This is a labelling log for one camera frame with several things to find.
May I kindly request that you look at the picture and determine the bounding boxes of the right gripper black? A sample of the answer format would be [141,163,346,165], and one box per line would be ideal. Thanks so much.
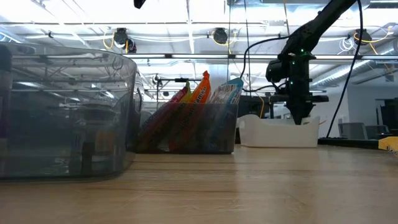
[269,52,330,126]

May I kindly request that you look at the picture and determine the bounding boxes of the white plastic bin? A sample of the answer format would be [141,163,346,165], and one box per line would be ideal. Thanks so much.
[238,114,321,149]

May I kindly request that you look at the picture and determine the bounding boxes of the blue white chip bag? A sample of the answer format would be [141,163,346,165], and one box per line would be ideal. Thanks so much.
[205,77,244,153]

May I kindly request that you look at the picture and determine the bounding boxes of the yellow orange chicken ramen packet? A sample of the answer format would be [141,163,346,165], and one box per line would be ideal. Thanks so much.
[377,136,398,156]

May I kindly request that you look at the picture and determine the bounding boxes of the orange white ramen packet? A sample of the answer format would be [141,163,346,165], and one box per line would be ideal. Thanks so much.
[169,70,212,152]

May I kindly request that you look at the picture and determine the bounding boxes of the green-edged colourful ramen packet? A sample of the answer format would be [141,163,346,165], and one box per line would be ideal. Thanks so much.
[138,81,191,152]

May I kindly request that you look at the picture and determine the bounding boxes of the large grey translucent bin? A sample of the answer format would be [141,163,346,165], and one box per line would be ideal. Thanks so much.
[0,42,139,180]

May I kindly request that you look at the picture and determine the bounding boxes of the black background monitor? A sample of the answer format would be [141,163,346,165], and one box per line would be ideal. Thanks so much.
[238,95,274,119]

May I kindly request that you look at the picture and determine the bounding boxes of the grey office chair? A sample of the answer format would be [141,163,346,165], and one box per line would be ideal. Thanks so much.
[338,122,368,140]
[366,124,390,139]

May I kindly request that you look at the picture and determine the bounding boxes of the small grey translucent bin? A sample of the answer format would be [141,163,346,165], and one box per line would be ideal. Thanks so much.
[135,102,239,155]

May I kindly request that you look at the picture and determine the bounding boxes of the black monitor bank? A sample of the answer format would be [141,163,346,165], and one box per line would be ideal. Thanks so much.
[381,104,398,131]

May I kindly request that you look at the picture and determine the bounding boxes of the black ceiling cable reel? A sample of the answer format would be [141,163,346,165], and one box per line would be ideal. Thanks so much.
[113,27,129,48]
[353,28,373,46]
[213,27,229,45]
[151,73,163,88]
[125,37,137,54]

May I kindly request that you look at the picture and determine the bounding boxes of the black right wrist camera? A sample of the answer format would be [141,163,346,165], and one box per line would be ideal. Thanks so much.
[266,58,289,84]

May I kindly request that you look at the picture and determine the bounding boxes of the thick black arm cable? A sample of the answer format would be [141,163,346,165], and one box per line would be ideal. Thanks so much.
[325,0,364,139]

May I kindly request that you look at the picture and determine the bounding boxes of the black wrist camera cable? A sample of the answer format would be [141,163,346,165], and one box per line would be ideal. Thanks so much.
[241,35,292,93]

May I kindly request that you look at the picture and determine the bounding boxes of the long ceiling light rail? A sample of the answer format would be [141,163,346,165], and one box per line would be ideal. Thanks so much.
[124,52,398,62]

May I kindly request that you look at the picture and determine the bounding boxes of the yellow hanging cable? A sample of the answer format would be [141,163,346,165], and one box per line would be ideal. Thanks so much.
[282,0,290,37]

